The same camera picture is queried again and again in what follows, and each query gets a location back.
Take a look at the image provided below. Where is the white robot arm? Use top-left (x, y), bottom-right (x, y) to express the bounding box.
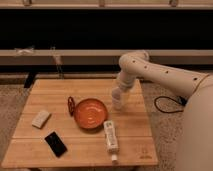
top-left (111, 50), bottom-right (213, 171)

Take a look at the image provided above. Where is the orange ceramic bowl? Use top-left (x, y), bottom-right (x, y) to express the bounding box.
top-left (73, 98), bottom-right (108, 129)

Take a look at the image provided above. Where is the white tube with cap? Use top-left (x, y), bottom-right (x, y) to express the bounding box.
top-left (104, 121), bottom-right (119, 163)

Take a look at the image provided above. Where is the wooden table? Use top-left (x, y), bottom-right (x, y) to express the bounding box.
top-left (2, 79), bottom-right (158, 168)

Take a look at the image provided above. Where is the white rectangular block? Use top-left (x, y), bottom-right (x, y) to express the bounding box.
top-left (32, 110), bottom-right (51, 129)

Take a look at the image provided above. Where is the black smartphone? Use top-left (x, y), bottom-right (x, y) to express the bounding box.
top-left (45, 132), bottom-right (67, 157)

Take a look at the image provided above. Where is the black floor cable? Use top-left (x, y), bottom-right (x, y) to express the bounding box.
top-left (153, 95), bottom-right (188, 114)

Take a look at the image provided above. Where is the white wall rail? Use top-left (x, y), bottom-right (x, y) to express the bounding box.
top-left (0, 50), bottom-right (213, 65)

